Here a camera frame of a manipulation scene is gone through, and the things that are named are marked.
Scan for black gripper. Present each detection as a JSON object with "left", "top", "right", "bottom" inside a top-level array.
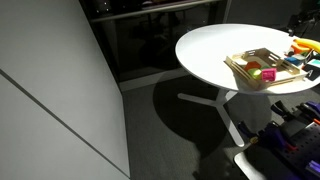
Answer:
[{"left": 287, "top": 9, "right": 320, "bottom": 37}]

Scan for yellow banana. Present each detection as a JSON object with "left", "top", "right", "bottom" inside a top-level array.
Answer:
[{"left": 293, "top": 37, "right": 320, "bottom": 54}]

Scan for light wooden tray box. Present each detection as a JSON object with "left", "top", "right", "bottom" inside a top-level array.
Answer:
[{"left": 224, "top": 47, "right": 308, "bottom": 92}]

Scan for orange soft number dice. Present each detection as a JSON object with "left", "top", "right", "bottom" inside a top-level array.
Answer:
[{"left": 287, "top": 42, "right": 313, "bottom": 57}]

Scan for grey toy cube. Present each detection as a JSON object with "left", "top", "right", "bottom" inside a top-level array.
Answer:
[{"left": 293, "top": 53, "right": 308, "bottom": 63}]

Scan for blue toy cube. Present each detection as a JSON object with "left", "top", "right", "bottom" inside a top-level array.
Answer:
[{"left": 284, "top": 55, "right": 303, "bottom": 67}]

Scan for white cube with teal triangle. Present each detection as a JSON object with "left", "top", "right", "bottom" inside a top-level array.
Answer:
[{"left": 301, "top": 58, "right": 320, "bottom": 82}]

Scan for magenta toy cube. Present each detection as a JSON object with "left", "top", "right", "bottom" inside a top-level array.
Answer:
[{"left": 261, "top": 67, "right": 278, "bottom": 82}]

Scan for yellow-green toy cube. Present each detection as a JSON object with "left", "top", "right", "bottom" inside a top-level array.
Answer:
[{"left": 248, "top": 68, "right": 264, "bottom": 81}]

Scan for black spring clamp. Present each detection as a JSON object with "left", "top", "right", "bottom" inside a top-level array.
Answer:
[{"left": 270, "top": 99, "right": 295, "bottom": 122}]

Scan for purple black clamp orange tip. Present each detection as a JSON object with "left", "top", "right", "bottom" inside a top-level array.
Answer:
[{"left": 295, "top": 100, "right": 320, "bottom": 127}]

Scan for purple clamp with orange tip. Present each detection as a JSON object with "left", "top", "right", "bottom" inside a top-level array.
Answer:
[{"left": 259, "top": 121, "right": 300, "bottom": 151}]

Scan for dark spring clamp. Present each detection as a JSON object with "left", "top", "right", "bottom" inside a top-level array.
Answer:
[{"left": 237, "top": 119, "right": 262, "bottom": 145}]

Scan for black perforated breadboard plate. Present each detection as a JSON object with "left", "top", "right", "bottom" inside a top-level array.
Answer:
[{"left": 273, "top": 121, "right": 320, "bottom": 180}]

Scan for black platform top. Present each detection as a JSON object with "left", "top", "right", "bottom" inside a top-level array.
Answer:
[{"left": 232, "top": 143, "right": 305, "bottom": 180}]

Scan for grey horizontal metal bar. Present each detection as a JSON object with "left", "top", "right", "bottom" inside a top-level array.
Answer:
[{"left": 89, "top": 0, "right": 218, "bottom": 23}]

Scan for aluminium extrusion rail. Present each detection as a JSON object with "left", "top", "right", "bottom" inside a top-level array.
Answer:
[{"left": 304, "top": 159, "right": 320, "bottom": 178}]

